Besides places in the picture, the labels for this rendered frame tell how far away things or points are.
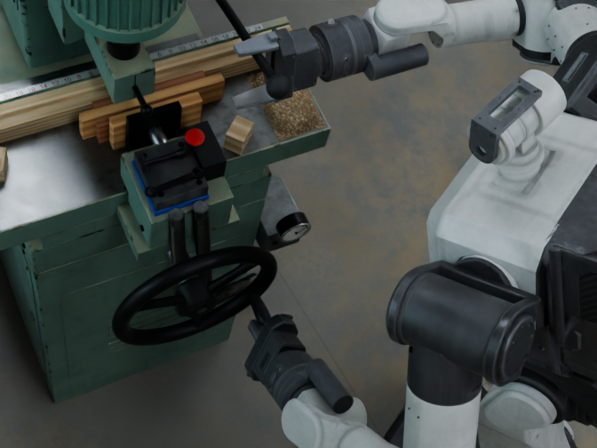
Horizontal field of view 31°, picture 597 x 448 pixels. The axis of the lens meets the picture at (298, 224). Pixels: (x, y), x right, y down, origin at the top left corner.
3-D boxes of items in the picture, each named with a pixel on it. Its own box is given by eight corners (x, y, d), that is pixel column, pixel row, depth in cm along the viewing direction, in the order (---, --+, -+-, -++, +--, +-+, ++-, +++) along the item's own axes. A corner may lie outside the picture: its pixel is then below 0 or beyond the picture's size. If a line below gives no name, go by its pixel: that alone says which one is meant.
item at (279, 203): (263, 256, 210) (268, 237, 203) (239, 204, 215) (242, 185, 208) (301, 243, 213) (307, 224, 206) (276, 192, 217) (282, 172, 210)
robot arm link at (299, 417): (324, 429, 167) (372, 468, 156) (275, 431, 163) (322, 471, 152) (332, 390, 166) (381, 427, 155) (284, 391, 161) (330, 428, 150)
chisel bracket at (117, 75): (114, 110, 170) (114, 80, 163) (83, 43, 176) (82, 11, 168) (156, 98, 173) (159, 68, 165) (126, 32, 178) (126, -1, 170)
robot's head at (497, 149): (544, 138, 128) (553, 97, 122) (499, 181, 125) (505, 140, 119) (503, 112, 131) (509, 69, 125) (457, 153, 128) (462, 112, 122)
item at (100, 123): (99, 143, 175) (99, 127, 170) (95, 136, 175) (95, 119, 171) (192, 116, 180) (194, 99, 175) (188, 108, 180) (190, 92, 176)
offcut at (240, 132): (223, 148, 178) (225, 134, 174) (234, 127, 180) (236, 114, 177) (240, 156, 178) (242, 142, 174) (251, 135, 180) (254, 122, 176)
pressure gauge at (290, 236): (277, 250, 203) (283, 231, 196) (269, 234, 205) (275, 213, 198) (306, 240, 205) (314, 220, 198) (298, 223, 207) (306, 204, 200)
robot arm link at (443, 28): (370, -4, 160) (451, -16, 163) (359, 35, 167) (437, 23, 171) (384, 28, 157) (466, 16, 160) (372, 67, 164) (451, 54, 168)
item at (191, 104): (113, 150, 174) (113, 127, 168) (108, 140, 175) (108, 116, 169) (199, 124, 179) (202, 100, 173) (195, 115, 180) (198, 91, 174)
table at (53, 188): (8, 306, 166) (4, 290, 160) (-51, 148, 177) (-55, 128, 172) (350, 190, 185) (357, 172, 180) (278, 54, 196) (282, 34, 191)
